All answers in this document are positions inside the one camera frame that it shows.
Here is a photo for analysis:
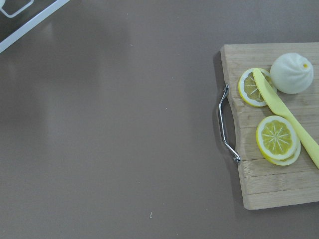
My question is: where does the bottom lemon slice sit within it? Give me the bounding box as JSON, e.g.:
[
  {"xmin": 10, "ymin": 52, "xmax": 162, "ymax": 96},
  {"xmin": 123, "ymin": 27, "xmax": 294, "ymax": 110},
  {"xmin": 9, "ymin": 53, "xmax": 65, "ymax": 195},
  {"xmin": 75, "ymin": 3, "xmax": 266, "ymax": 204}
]
[{"xmin": 258, "ymin": 142, "xmax": 301, "ymax": 166}]

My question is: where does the yellow plastic knife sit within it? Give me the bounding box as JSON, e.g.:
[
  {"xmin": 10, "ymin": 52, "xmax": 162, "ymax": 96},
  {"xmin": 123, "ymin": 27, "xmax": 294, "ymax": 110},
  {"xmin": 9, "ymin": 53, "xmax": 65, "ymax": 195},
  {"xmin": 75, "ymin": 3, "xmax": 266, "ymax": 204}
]
[{"xmin": 253, "ymin": 68, "xmax": 319, "ymax": 168}]

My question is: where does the lemon slice under knife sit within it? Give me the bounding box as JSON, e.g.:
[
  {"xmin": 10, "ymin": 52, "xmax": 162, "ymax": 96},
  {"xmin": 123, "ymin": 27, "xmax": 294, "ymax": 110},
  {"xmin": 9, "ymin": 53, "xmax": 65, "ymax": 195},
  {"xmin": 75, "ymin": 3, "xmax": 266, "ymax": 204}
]
[{"xmin": 238, "ymin": 68, "xmax": 267, "ymax": 107}]

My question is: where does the wooden cutting board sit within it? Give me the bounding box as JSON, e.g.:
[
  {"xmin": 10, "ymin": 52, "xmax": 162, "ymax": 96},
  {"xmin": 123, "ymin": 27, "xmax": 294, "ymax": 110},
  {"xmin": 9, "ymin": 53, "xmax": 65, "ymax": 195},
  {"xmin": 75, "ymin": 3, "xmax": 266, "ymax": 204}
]
[{"xmin": 220, "ymin": 42, "xmax": 319, "ymax": 210}]

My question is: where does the metal board handle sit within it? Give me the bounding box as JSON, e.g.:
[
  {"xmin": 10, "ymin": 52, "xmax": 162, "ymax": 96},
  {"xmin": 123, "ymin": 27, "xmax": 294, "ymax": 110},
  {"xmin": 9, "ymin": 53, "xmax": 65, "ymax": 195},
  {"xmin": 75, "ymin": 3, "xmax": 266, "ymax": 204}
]
[{"xmin": 217, "ymin": 84, "xmax": 241, "ymax": 164}]

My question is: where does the white steamed bun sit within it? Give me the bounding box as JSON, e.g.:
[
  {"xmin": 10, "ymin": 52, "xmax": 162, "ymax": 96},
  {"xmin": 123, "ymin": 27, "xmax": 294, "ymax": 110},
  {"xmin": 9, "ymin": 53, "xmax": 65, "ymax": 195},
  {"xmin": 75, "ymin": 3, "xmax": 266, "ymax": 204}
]
[{"xmin": 270, "ymin": 53, "xmax": 314, "ymax": 94}]

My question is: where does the top lemon slice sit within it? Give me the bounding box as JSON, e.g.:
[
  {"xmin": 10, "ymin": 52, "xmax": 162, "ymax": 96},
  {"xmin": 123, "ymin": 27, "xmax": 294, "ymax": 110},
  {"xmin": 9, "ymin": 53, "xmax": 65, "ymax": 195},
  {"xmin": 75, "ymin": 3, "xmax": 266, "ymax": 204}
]
[{"xmin": 256, "ymin": 116, "xmax": 299, "ymax": 161}]

